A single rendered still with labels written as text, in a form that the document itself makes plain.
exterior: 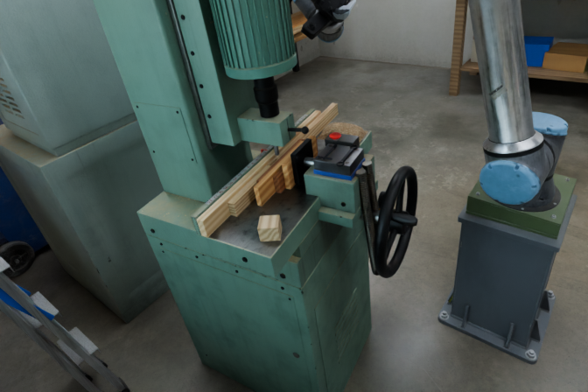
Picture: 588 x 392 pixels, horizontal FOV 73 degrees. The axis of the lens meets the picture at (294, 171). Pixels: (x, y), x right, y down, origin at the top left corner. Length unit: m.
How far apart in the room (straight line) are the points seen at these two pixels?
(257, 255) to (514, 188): 0.73
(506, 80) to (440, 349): 1.09
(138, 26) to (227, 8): 0.26
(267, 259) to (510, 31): 0.78
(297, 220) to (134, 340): 1.29
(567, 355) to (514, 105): 1.07
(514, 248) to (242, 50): 1.09
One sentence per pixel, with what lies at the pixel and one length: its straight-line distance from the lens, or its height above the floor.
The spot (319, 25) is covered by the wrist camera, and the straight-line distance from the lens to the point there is 1.23.
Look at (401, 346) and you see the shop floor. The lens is 1.80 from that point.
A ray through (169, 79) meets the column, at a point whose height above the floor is 1.20.
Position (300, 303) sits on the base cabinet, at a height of 0.65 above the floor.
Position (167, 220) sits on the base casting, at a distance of 1.24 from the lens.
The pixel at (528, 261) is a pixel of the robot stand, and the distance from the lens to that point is 1.55.
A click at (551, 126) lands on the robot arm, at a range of 1.39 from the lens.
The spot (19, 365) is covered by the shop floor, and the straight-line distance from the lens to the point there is 2.31.
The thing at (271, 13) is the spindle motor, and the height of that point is 1.33.
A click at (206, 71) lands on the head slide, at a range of 1.03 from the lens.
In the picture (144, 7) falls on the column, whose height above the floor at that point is 1.37.
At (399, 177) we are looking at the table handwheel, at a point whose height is 0.95.
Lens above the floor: 1.50
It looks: 32 degrees down
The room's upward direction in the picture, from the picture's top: 9 degrees counter-clockwise
